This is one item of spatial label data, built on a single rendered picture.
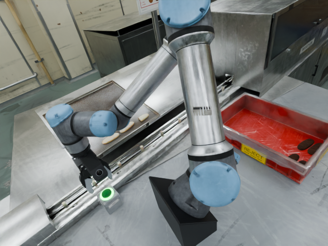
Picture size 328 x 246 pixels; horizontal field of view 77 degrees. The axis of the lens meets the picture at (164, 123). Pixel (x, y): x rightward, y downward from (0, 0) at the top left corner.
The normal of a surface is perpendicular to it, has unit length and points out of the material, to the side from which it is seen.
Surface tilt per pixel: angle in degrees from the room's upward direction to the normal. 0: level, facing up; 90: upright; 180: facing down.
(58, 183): 0
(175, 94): 10
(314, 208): 0
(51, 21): 90
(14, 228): 0
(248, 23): 90
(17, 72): 90
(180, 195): 28
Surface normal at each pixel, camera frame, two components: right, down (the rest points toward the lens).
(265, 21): -0.73, 0.51
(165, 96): -0.04, -0.69
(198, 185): -0.21, 0.22
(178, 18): -0.25, -0.04
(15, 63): 0.67, 0.38
